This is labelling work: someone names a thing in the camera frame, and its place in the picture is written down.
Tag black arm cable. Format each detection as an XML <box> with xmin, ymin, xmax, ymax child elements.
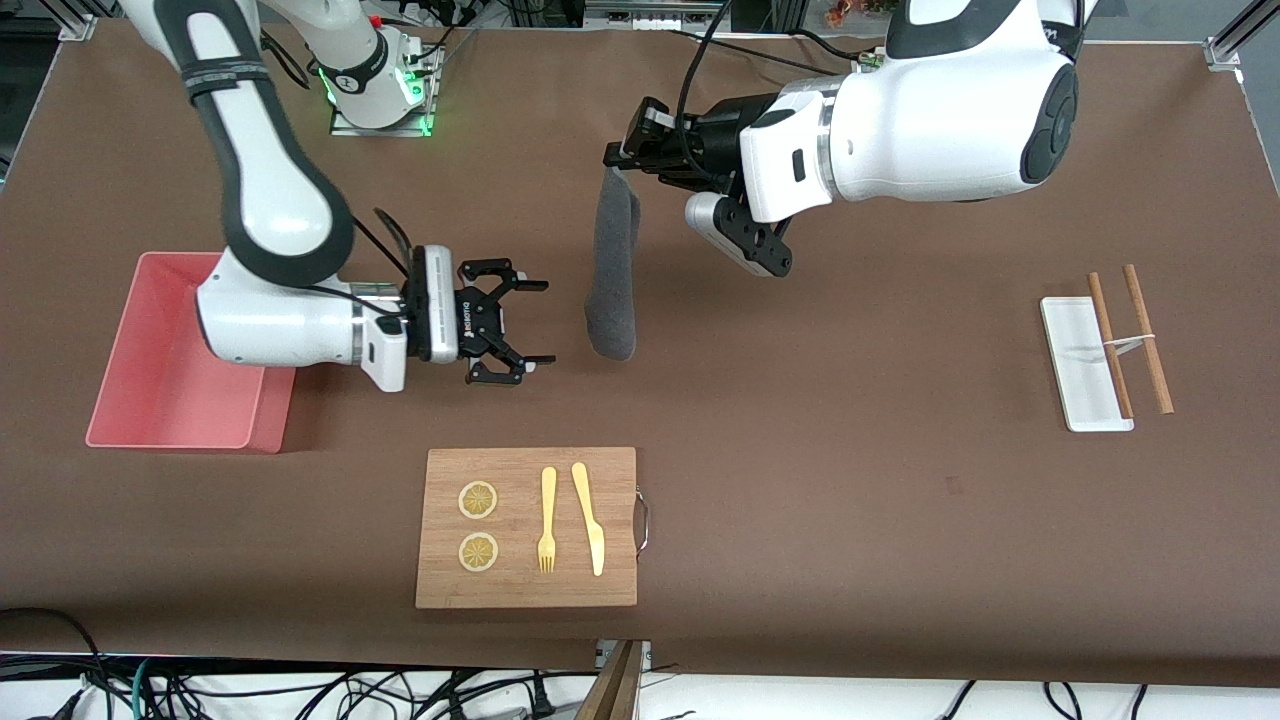
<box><xmin>345</xmin><ymin>207</ymin><xmax>417</xmax><ymax>301</ymax></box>
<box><xmin>678</xmin><ymin>0</ymin><xmax>733</xmax><ymax>151</ymax></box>

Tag yellow plastic knife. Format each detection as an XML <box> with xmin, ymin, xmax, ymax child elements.
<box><xmin>571</xmin><ymin>462</ymin><xmax>606</xmax><ymax>577</ymax></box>

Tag colourful background objects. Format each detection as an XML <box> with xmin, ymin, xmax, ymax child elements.
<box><xmin>825</xmin><ymin>0</ymin><xmax>891</xmax><ymax>29</ymax></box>

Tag pink plastic bin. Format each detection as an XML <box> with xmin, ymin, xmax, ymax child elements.
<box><xmin>85</xmin><ymin>252</ymin><xmax>298</xmax><ymax>454</ymax></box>

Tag wooden cutting board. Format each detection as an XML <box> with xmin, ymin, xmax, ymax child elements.
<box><xmin>415</xmin><ymin>447</ymin><xmax>651</xmax><ymax>610</ymax></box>

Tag grey and pink cloth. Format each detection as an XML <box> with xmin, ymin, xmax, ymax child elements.
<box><xmin>584</xmin><ymin>165</ymin><xmax>642</xmax><ymax>362</ymax></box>

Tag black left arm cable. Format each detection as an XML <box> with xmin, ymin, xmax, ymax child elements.
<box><xmin>678</xmin><ymin>0</ymin><xmax>733</xmax><ymax>151</ymax></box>

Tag aluminium frame profile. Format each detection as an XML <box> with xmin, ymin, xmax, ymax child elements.
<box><xmin>55</xmin><ymin>0</ymin><xmax>101</xmax><ymax>41</ymax></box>
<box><xmin>1205</xmin><ymin>0</ymin><xmax>1280</xmax><ymax>69</ymax></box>

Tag wooden post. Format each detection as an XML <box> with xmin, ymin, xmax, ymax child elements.
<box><xmin>577</xmin><ymin>640</ymin><xmax>643</xmax><ymax>720</ymax></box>

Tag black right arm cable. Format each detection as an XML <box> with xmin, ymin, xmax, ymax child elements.
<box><xmin>345</xmin><ymin>207</ymin><xmax>417</xmax><ymax>301</ymax></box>

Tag white rectangular tray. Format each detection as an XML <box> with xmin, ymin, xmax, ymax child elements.
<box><xmin>1040</xmin><ymin>296</ymin><xmax>1135</xmax><ymax>433</ymax></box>

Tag yellow plastic fork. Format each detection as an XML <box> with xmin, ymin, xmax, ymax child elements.
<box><xmin>537</xmin><ymin>467</ymin><xmax>558</xmax><ymax>574</ymax></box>

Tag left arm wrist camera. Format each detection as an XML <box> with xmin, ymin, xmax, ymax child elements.
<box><xmin>685</xmin><ymin>190</ymin><xmax>796</xmax><ymax>279</ymax></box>

